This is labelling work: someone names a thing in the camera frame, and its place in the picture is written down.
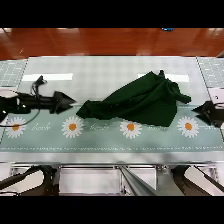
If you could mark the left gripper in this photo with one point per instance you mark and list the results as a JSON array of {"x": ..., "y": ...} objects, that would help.
[{"x": 45, "y": 102}]

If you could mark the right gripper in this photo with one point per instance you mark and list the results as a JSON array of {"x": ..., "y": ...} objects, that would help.
[{"x": 216, "y": 115}]

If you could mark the dark green T-shirt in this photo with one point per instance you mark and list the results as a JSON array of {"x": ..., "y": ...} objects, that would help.
[{"x": 140, "y": 100}]

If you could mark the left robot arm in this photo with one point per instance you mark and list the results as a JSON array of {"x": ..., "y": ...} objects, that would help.
[{"x": 13, "y": 101}]

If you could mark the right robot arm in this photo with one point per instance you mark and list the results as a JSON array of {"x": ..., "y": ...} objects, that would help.
[{"x": 203, "y": 180}]

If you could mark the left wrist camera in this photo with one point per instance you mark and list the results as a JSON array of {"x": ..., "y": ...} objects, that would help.
[{"x": 39, "y": 81}]

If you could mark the silver frame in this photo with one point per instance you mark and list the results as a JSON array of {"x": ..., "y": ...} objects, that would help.
[{"x": 140, "y": 186}]

